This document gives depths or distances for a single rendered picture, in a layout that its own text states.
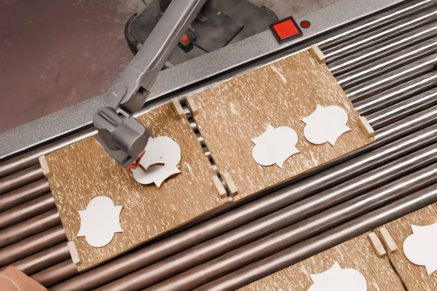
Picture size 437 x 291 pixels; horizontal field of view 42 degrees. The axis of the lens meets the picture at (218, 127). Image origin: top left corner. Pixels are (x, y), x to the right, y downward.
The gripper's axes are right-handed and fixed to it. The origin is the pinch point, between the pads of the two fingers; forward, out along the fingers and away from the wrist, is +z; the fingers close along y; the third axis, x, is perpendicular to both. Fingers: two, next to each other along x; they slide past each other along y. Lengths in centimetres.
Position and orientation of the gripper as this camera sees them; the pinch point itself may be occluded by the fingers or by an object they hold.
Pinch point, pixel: (126, 157)
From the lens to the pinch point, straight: 143.7
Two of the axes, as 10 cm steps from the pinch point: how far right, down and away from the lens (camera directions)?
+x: -7.0, 6.5, -2.9
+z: 1.0, 4.9, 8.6
